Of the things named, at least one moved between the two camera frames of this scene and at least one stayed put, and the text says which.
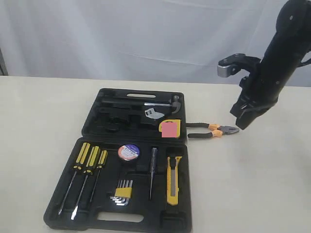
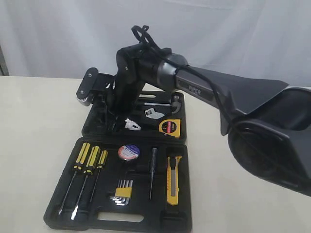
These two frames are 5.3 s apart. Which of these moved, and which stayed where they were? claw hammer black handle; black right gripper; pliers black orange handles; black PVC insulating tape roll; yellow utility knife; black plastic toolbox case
Moved: pliers black orange handles; black right gripper
Stayed: yellow utility knife; black plastic toolbox case; black PVC insulating tape roll; claw hammer black handle
